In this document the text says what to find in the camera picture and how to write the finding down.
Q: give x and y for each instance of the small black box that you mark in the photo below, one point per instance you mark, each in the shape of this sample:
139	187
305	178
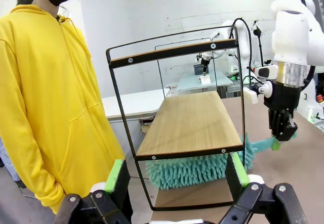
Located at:
198	69

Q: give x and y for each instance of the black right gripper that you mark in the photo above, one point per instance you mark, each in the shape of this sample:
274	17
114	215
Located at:
283	96

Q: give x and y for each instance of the black lamp stand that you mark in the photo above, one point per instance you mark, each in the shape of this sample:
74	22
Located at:
259	44

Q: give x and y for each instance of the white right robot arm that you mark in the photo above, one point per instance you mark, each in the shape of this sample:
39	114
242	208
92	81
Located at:
291	37

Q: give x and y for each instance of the two-tier wood and metal shelf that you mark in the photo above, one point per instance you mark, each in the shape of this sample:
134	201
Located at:
187	125

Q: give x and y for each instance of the person in yellow hoodie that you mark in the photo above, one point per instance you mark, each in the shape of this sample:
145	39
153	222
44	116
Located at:
38	82

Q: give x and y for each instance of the glass top background table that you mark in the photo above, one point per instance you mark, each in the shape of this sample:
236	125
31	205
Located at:
220	82

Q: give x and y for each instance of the white side table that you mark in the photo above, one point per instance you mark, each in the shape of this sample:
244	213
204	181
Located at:
126	105

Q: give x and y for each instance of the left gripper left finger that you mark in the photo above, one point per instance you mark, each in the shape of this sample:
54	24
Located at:
101	208

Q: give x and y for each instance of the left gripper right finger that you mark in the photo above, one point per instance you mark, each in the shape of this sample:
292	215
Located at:
258	206

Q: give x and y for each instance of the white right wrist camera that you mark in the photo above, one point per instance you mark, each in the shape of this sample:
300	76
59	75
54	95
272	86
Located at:
250	96

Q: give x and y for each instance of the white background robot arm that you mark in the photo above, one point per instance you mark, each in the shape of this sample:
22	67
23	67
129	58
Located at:
243	44

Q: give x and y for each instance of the teal microfibre duster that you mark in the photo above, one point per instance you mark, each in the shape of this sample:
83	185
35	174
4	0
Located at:
187	171

